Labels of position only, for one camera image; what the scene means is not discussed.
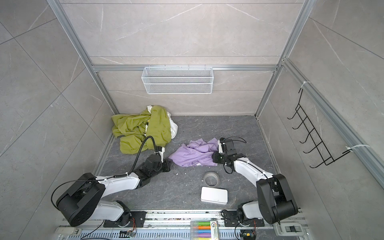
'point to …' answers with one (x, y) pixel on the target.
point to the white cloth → (174, 127)
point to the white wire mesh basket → (177, 80)
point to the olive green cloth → (133, 129)
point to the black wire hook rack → (320, 148)
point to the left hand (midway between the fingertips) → (172, 157)
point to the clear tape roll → (211, 179)
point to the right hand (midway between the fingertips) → (214, 154)
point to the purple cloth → (197, 152)
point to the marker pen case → (204, 230)
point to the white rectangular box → (216, 195)
